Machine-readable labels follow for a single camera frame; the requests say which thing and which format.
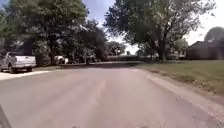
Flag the grey asphalt road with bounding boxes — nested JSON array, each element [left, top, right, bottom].
[[0, 61, 224, 128]]

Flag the white vehicle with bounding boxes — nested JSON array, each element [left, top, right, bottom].
[[54, 55, 70, 66]]

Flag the large leafy tree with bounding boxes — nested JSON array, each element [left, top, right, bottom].
[[0, 0, 109, 66], [103, 0, 217, 64]]

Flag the pale gravel road edge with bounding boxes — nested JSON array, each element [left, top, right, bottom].
[[141, 68, 224, 123]]

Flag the grass lawn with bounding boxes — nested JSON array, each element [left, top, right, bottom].
[[138, 59, 224, 96]]

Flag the dark building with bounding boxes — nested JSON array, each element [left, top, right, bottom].
[[185, 39, 224, 61]]

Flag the silver pickup truck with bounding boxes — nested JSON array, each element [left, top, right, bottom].
[[0, 51, 37, 74]]

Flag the pale concrete driveway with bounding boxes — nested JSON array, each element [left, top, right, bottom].
[[0, 68, 53, 82]]

